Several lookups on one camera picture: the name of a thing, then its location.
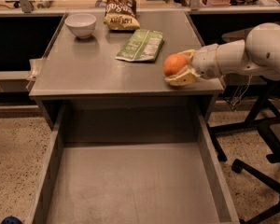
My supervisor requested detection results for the green snack bag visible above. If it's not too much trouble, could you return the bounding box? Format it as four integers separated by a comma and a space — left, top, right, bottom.
116, 29, 164, 62

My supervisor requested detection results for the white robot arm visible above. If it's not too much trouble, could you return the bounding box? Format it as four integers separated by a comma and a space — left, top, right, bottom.
163, 22, 280, 87

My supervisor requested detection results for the dark round side table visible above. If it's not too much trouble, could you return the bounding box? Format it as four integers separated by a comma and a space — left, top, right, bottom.
208, 21, 280, 135

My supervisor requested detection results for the open grey top drawer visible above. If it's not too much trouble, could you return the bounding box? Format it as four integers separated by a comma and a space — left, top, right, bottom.
25, 105, 239, 224

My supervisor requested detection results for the white ceramic bowl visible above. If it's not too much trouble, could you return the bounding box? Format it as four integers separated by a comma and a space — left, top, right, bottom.
64, 13, 96, 38

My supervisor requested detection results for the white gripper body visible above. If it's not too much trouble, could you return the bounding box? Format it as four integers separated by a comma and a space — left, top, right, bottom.
192, 44, 222, 79

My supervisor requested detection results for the brown and yellow chip bag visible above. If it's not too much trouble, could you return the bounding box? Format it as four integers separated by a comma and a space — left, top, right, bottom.
104, 0, 140, 31

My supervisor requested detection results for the orange fruit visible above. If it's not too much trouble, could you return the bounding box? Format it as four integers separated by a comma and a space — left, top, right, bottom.
163, 53, 188, 77

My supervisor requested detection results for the black office chair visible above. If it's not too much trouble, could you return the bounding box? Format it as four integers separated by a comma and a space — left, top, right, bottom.
231, 119, 280, 224

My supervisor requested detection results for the blue ball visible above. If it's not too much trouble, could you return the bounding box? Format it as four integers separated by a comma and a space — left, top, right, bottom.
1, 216, 22, 224

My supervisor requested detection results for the grey counter cabinet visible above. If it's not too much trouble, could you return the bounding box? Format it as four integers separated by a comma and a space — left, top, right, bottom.
28, 9, 225, 131

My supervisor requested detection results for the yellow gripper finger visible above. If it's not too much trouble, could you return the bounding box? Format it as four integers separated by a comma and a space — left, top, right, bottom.
164, 66, 200, 87
180, 49, 196, 63

